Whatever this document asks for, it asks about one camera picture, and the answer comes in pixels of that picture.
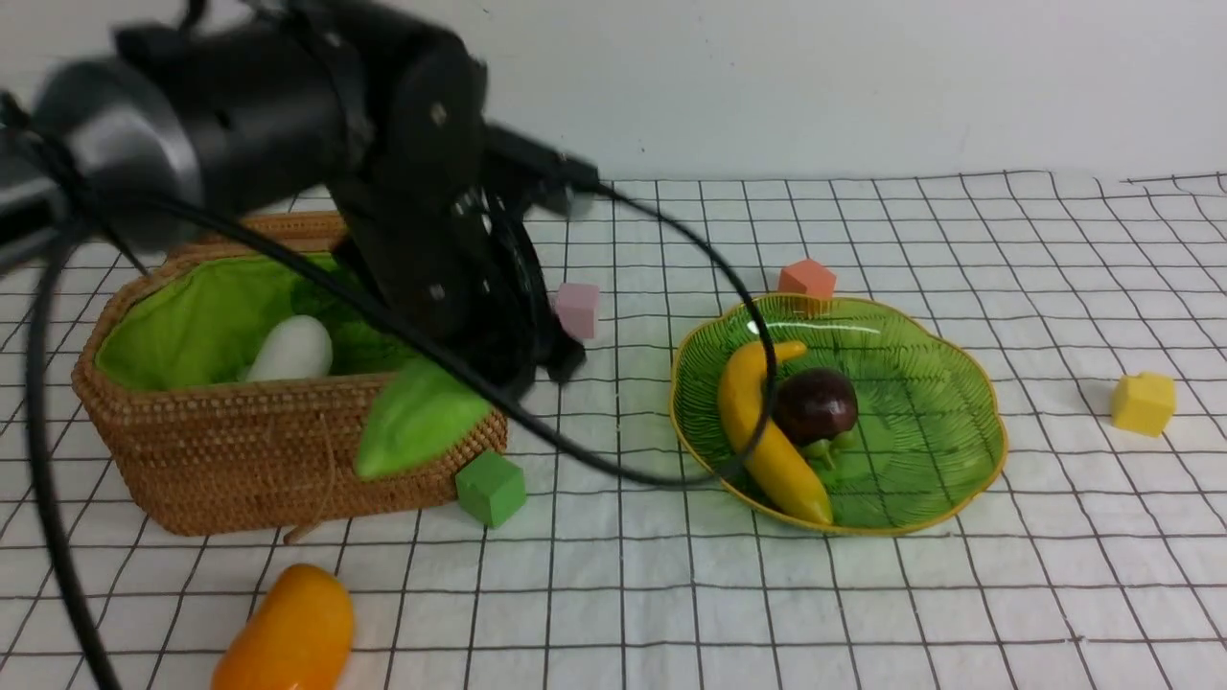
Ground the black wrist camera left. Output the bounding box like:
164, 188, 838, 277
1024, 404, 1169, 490
479, 124, 600, 219

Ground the green foam cube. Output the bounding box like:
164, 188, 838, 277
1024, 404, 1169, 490
454, 451, 528, 529

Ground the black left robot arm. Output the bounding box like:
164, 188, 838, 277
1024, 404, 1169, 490
2, 1, 598, 392

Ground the white toy radish with leaves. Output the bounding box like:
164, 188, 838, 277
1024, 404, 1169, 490
244, 273, 404, 384

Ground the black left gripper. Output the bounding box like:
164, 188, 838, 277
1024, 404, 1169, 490
333, 18, 587, 386

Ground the pink foam cube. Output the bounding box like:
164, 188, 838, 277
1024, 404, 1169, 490
555, 281, 601, 341

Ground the yellow toy banana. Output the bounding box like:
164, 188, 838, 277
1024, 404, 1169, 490
717, 340, 834, 527

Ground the black cable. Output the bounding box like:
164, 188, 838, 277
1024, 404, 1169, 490
25, 177, 779, 690

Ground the orange toy mango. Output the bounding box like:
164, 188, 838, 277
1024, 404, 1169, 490
211, 564, 357, 689

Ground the green glass leaf plate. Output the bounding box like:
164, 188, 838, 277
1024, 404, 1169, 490
669, 293, 1009, 537

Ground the purple toy mangosteen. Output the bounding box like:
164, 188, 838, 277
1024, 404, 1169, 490
772, 368, 860, 469

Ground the green toy cucumber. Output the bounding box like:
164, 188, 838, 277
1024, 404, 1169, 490
355, 357, 492, 480

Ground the yellow foam cube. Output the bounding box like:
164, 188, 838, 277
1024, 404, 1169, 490
1110, 372, 1177, 438

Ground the white grid tablecloth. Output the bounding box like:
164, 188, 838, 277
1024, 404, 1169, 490
47, 171, 1226, 689

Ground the woven rattan basket green lining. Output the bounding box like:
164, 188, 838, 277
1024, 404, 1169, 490
72, 235, 509, 537

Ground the orange foam cube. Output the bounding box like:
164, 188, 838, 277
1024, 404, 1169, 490
775, 258, 838, 300

